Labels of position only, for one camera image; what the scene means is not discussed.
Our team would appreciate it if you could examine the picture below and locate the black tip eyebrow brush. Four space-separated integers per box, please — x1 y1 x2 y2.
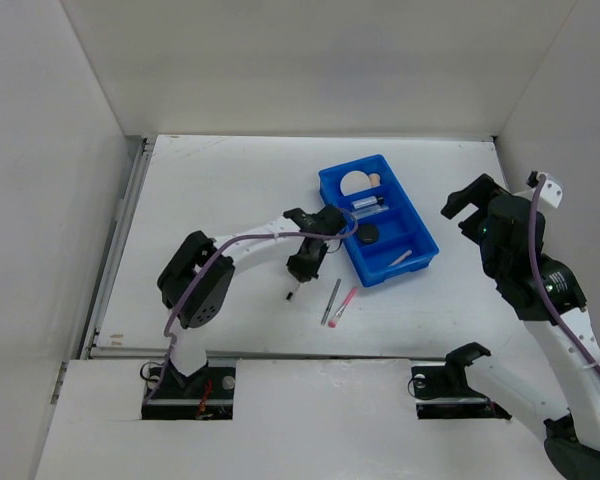
285 282 302 301

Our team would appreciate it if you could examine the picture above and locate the grey handle makeup brush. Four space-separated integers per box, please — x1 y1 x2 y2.
320 278 342 325

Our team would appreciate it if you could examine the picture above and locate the pink handle makeup brush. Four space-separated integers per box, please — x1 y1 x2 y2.
327 287 358 328

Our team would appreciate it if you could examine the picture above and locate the black round compact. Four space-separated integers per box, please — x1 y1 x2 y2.
356 223 380 245

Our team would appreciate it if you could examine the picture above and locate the clear vial black cap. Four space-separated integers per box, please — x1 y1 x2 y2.
351 196 384 210

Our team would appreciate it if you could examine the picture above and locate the cream round powder puff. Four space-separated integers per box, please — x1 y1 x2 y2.
340 170 372 196

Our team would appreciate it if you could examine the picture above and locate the pink lip pencil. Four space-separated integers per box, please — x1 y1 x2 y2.
389 249 412 267

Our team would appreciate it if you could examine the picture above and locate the beige makeup sponge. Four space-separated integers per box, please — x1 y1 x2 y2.
369 173 381 188

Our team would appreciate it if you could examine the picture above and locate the clear plastic bottle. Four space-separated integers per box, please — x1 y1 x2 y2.
353 205 388 221

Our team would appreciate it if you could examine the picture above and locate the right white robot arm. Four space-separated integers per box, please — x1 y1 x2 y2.
441 171 600 479

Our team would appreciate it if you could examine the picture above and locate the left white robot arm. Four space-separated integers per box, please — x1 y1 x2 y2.
149 205 358 397

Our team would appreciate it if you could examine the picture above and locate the blue compartment tray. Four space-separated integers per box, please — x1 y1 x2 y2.
318 154 439 287

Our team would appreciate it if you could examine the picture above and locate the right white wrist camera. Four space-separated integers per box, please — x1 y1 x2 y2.
525 170 564 209

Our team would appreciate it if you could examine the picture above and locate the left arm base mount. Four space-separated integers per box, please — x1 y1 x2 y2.
139 358 237 421

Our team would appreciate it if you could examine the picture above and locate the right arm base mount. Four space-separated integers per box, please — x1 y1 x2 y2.
407 361 512 420

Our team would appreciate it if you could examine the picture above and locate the left metal rail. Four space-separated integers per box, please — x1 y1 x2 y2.
72 135 157 360

